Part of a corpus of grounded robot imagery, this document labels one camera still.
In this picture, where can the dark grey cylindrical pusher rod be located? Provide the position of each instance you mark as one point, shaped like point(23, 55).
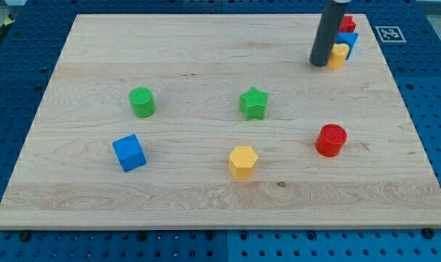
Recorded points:
point(327, 31)

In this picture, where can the yellow heart block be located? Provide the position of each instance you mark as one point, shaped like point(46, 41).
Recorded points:
point(338, 56)

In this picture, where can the red star block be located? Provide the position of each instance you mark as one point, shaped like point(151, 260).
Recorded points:
point(347, 24)

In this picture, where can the blue triangle block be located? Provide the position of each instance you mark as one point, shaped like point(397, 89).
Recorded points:
point(347, 38)

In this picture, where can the white fiducial marker tag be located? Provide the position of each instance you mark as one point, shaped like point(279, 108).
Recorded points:
point(390, 34)

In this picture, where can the green star block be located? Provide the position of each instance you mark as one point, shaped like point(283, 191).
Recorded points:
point(253, 104)

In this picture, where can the red cylinder block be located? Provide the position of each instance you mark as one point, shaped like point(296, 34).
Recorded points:
point(330, 140)

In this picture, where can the yellow hexagon block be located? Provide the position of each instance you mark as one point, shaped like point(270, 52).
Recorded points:
point(242, 162)

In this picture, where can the light wooden board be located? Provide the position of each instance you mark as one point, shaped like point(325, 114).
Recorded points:
point(67, 176)

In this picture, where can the green cylinder block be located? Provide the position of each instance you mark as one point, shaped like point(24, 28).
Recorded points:
point(142, 102)

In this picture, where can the blue cube block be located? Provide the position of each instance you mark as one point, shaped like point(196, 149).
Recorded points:
point(129, 152)

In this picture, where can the black yellow hazard tape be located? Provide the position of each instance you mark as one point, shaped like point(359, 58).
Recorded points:
point(6, 26)

